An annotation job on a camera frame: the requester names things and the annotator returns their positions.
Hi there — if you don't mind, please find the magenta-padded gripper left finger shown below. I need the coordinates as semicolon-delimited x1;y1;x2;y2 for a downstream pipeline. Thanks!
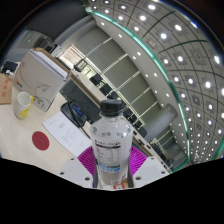
58;145;100;190

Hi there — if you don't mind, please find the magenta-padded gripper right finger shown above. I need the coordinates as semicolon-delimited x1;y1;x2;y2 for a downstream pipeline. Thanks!
126;145;170;190

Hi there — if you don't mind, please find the clear black-capped drink bottle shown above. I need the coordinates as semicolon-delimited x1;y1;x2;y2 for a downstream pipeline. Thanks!
88;98;135;192

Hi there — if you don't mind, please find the white printed paper sheet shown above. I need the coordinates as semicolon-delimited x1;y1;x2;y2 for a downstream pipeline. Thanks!
41;110;92;158

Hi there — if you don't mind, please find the flat round red coaster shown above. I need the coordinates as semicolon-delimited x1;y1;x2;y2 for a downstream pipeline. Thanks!
31;130;51;152

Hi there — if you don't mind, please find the black device with blue label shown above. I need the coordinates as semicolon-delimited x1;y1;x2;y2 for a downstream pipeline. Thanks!
60;99;89;128

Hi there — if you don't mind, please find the large white cardboard box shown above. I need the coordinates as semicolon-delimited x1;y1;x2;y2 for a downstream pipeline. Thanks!
12;47;72;113

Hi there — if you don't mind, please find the brown cardboard box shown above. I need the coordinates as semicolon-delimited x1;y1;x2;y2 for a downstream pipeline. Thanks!
0;72;15;106

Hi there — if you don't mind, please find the group of round ceiling lights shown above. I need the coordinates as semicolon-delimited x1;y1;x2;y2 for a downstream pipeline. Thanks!
89;0;224;161

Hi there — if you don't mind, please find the black cable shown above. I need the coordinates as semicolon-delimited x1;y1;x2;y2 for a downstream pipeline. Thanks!
78;121;94;140

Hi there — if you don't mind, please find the white mug with yellow handle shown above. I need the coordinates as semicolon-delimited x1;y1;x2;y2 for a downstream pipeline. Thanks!
12;91;35;120

